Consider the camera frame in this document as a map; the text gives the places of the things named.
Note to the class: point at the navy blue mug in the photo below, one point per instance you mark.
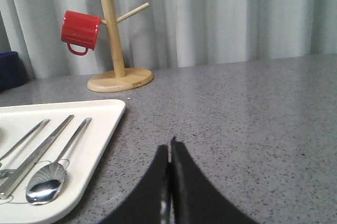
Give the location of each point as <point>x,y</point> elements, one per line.
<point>13,72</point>

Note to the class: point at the grey curtain backdrop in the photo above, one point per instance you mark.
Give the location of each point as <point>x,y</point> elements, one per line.
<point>170,33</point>

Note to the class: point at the wooden mug tree stand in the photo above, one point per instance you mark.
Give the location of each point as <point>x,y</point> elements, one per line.
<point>120,78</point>

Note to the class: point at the steel spoon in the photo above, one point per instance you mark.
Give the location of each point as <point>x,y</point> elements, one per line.
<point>45,185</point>

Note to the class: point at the beige rabbit serving tray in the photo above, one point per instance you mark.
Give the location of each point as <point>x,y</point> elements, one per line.
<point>80,161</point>

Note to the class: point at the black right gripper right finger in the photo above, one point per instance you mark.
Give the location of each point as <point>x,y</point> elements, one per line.
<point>195,199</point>

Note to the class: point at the steel chopstick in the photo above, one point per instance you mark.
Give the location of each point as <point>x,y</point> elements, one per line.
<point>32,133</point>
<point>9,185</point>

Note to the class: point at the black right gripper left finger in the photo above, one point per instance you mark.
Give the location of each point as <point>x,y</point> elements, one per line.
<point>150,200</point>

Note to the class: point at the red mug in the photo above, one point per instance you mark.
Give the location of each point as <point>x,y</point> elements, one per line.
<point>80,32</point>

